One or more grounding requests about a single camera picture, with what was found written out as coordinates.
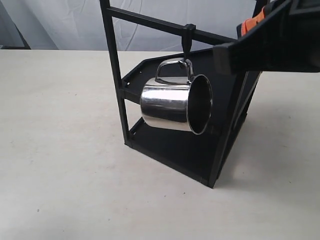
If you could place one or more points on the stainless steel mug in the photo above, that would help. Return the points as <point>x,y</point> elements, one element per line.
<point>180,103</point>

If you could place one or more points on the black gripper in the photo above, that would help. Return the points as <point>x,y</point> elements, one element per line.
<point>283,37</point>

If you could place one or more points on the black plastic rail hook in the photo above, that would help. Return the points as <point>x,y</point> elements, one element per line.
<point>187,33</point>

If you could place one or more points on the white backdrop curtain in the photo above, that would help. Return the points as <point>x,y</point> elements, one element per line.
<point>78,24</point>

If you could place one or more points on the black metal two-tier rack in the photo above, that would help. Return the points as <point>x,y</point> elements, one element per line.
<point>200,157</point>

